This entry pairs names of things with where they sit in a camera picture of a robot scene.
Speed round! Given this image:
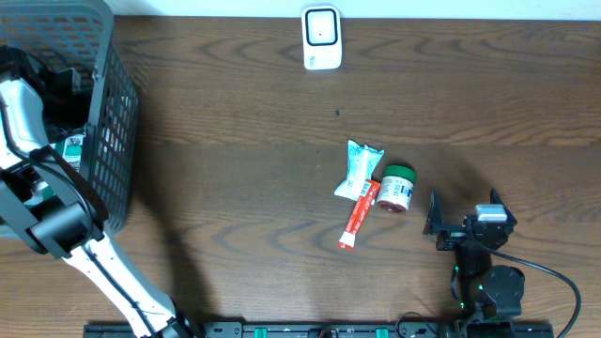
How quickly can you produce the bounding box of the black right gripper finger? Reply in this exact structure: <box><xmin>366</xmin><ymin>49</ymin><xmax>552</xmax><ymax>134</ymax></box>
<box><xmin>423</xmin><ymin>190</ymin><xmax>444</xmax><ymax>236</ymax></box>
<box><xmin>489</xmin><ymin>189</ymin><xmax>503</xmax><ymax>205</ymax></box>

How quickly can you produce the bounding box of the green lid white jar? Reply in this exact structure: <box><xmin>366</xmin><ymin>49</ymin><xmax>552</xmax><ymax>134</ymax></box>
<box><xmin>377</xmin><ymin>165</ymin><xmax>417</xmax><ymax>213</ymax></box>

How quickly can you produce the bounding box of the red white sachet stick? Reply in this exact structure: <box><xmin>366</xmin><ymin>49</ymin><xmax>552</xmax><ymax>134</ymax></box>
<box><xmin>338</xmin><ymin>180</ymin><xmax>380</xmax><ymax>251</ymax></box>

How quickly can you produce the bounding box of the light green wipes packet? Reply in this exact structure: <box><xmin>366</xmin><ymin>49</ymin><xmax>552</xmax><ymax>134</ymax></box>
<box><xmin>333</xmin><ymin>140</ymin><xmax>385</xmax><ymax>201</ymax></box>

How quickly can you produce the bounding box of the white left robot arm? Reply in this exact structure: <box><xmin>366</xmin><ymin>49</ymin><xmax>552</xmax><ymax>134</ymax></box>
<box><xmin>1</xmin><ymin>45</ymin><xmax>204</xmax><ymax>337</ymax></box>

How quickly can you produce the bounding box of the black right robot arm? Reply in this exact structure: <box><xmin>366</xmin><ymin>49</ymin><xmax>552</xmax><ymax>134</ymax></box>
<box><xmin>424</xmin><ymin>190</ymin><xmax>525</xmax><ymax>321</ymax></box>

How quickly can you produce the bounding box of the white barcode scanner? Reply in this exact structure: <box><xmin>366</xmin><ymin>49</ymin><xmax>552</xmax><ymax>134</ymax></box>
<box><xmin>301</xmin><ymin>5</ymin><xmax>343</xmax><ymax>70</ymax></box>

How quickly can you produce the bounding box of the green white 3M package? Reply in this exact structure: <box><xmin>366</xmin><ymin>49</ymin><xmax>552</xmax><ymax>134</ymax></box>
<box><xmin>24</xmin><ymin>134</ymin><xmax>85</xmax><ymax>208</ymax></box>

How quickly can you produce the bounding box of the grey plastic mesh basket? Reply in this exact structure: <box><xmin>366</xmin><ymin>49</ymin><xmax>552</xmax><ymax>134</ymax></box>
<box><xmin>1</xmin><ymin>1</ymin><xmax>139</xmax><ymax>232</ymax></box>

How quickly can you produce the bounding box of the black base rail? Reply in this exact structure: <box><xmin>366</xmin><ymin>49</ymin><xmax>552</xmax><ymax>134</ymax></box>
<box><xmin>84</xmin><ymin>320</ymin><xmax>555</xmax><ymax>338</ymax></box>

